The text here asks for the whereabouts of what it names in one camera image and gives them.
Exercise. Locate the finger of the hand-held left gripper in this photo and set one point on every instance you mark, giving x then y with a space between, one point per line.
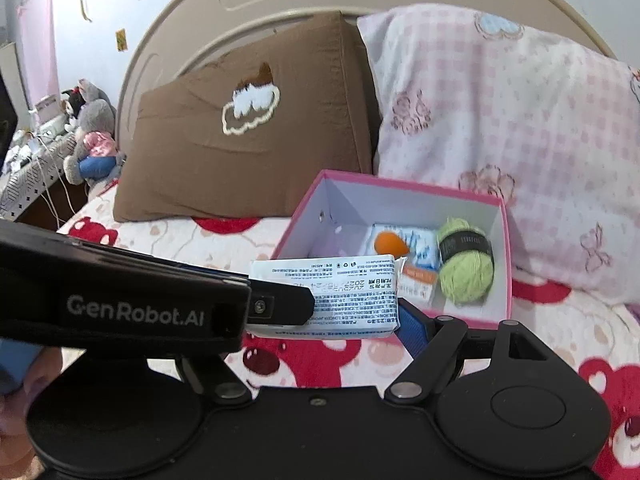
215 270
285 307

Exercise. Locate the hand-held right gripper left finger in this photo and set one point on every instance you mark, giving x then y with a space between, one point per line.
207 370

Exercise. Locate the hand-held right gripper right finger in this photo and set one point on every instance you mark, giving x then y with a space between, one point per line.
412 330

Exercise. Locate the small white printed packet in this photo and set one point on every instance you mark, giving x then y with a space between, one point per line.
345 305

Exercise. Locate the blue white wet wipes pack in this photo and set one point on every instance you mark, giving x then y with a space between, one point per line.
422 247

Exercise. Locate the orange teardrop sponge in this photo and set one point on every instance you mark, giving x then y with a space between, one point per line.
390 244

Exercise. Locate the pink cardboard box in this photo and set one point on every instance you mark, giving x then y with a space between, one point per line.
330 210

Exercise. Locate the person's left hand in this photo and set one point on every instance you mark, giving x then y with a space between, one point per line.
40 380

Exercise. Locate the green yarn ball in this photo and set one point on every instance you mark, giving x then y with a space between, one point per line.
465 275

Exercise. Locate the brown embroidered pillow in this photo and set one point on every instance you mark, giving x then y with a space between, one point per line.
200 160

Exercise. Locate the bedside table with lace cloth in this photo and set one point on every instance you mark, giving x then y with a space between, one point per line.
30 185

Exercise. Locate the red bear printed blanket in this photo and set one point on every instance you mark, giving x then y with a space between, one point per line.
575 340

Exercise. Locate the grey plush bear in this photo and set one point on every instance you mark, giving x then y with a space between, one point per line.
97 120

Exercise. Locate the small black white doll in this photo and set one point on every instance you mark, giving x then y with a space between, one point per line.
72 102

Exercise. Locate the small white box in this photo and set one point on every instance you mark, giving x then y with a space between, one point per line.
47 107

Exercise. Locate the black monitor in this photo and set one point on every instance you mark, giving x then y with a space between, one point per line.
6 115

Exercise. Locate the pink checked pillow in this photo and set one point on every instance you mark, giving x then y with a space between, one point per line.
525 110

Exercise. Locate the pink curtain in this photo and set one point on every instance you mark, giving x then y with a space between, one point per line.
40 50

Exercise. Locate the yellow wall sticker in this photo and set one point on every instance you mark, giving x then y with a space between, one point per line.
120 40

